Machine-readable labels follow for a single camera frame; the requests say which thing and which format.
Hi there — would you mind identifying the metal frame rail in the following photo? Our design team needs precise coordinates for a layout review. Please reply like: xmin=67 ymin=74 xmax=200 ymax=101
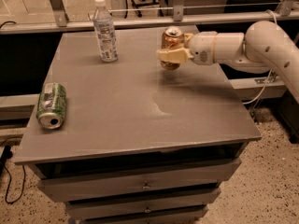
xmin=0 ymin=10 xmax=299 ymax=35

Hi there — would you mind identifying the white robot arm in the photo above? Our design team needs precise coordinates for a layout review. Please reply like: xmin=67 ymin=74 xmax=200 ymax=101
xmin=157 ymin=21 xmax=299 ymax=102

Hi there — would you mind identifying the orange soda can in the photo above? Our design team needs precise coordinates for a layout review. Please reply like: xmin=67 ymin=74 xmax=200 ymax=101
xmin=161 ymin=26 xmax=184 ymax=70

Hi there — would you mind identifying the middle grey drawer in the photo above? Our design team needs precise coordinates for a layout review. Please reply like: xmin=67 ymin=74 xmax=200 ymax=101
xmin=66 ymin=188 xmax=221 ymax=220

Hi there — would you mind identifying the bottom grey drawer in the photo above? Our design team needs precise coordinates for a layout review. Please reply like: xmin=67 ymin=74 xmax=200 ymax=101
xmin=83 ymin=205 xmax=208 ymax=224

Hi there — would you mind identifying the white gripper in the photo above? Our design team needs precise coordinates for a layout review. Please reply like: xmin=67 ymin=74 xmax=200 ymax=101
xmin=157 ymin=32 xmax=218 ymax=65

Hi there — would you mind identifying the black floor cable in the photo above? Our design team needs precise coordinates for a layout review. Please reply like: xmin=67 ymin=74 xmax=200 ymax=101
xmin=0 ymin=137 xmax=26 ymax=205

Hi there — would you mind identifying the top grey drawer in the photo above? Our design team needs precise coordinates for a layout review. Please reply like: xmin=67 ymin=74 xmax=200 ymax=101
xmin=37 ymin=158 xmax=241 ymax=202

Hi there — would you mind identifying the blue label plastic bottle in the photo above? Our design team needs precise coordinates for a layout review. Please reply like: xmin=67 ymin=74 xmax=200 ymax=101
xmin=93 ymin=0 xmax=118 ymax=63

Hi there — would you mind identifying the green soda can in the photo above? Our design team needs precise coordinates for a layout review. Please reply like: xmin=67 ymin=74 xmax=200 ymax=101
xmin=36 ymin=82 xmax=66 ymax=129

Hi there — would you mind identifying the grey drawer cabinet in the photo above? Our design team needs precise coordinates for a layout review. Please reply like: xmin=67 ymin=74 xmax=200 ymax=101
xmin=13 ymin=25 xmax=263 ymax=224

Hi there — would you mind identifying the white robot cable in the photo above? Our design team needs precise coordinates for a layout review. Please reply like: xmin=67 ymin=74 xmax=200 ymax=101
xmin=242 ymin=8 xmax=278 ymax=105

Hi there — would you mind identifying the grey drawer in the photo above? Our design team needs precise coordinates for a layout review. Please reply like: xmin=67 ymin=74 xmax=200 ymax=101
xmin=83 ymin=205 xmax=208 ymax=224
xmin=66 ymin=188 xmax=221 ymax=220
xmin=37 ymin=158 xmax=241 ymax=202

